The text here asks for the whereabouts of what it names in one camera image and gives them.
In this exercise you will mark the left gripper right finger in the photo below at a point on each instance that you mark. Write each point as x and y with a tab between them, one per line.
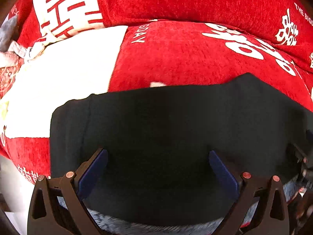
260	205

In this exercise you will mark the red white wedding blanket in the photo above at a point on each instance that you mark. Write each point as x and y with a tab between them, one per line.
121	58

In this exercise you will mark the black pants with patterned waistband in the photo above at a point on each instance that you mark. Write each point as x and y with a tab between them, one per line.
158	179

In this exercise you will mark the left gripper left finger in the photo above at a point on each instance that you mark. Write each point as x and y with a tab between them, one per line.
57	206

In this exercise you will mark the red folded wedding quilt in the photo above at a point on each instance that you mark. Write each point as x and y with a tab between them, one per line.
284	23

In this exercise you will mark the crumpled grey white clothes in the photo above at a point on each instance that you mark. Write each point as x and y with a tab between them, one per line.
12	53

